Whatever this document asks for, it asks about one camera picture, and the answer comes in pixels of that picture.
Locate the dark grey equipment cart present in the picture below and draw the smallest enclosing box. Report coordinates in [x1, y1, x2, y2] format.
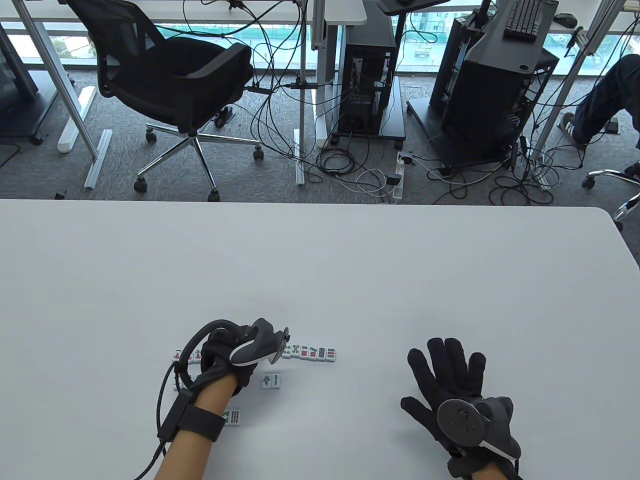
[0, 22, 61, 147]

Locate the black strapped forearm box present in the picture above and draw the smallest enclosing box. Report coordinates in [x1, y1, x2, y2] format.
[159, 390, 227, 443]

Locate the white standing desk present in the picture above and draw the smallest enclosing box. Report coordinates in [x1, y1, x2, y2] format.
[0, 0, 368, 153]

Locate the person's right hand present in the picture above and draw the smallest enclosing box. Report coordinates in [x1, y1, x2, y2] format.
[400, 337, 521, 478]

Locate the grey hand tracking controller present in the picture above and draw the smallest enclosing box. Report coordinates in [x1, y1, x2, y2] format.
[181, 318, 291, 381]
[437, 396, 522, 461]

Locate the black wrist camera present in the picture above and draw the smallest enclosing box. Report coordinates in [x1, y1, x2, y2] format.
[446, 450, 486, 479]

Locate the black computer tower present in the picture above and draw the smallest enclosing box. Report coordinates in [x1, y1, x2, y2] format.
[338, 43, 396, 135]
[430, 15, 560, 166]

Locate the tangle of black cables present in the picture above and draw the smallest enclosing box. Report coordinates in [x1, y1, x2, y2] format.
[182, 0, 401, 203]
[425, 115, 586, 207]

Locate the black keyboard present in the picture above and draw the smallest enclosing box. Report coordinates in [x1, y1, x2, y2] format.
[503, 0, 547, 41]

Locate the black white striped sneaker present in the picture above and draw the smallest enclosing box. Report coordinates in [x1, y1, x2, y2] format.
[558, 112, 587, 150]

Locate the black wheeled computer cart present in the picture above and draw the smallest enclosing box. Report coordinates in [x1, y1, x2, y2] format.
[328, 75, 407, 149]
[406, 97, 532, 177]

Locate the person's left forearm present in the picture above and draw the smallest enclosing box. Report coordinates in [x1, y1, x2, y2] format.
[152, 375, 238, 480]

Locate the black mesh office chair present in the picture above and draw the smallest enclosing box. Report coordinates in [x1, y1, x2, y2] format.
[581, 161, 640, 232]
[65, 0, 265, 202]

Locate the white power strip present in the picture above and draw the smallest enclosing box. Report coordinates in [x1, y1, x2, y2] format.
[392, 151, 408, 202]

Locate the black monitor stand with tray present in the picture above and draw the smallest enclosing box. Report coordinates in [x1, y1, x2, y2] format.
[345, 0, 451, 48]
[467, 0, 560, 76]

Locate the person's left hand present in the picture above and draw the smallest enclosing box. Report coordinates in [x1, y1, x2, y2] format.
[192, 332, 261, 398]

